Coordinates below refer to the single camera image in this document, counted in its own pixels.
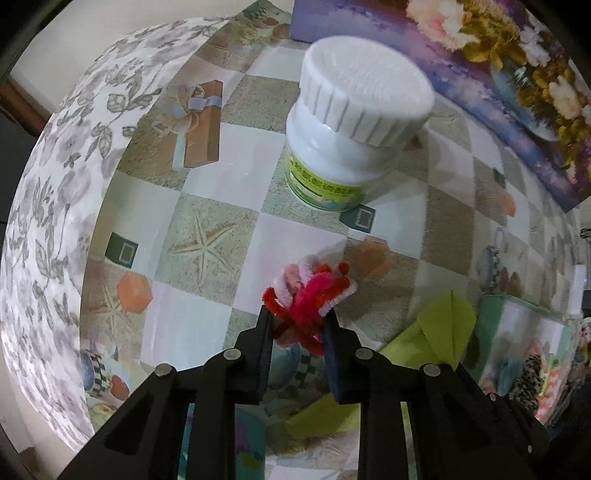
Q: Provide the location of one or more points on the printed checkered tablecloth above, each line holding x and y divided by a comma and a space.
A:
277, 240

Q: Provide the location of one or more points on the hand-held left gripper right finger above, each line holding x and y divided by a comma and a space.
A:
332, 355

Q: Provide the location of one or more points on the flower painting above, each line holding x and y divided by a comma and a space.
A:
461, 69

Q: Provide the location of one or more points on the blue face mask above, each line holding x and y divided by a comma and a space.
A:
503, 369

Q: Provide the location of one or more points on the pink white striped cloth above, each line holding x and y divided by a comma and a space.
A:
551, 383

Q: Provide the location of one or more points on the lime green packet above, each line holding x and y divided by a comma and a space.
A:
443, 327

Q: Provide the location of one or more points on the leopard print scrunchie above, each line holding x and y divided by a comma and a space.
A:
526, 383

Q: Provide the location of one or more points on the grey floral tablecloth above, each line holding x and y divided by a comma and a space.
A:
46, 207

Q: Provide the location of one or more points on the transparent storage box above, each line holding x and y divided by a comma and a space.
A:
508, 323

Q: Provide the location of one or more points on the white bottle with green label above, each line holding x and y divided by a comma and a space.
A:
341, 152

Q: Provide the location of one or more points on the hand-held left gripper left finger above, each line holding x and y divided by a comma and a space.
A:
265, 341

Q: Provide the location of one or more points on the red pink pipe cleaner bundle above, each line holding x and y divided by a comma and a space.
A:
309, 295

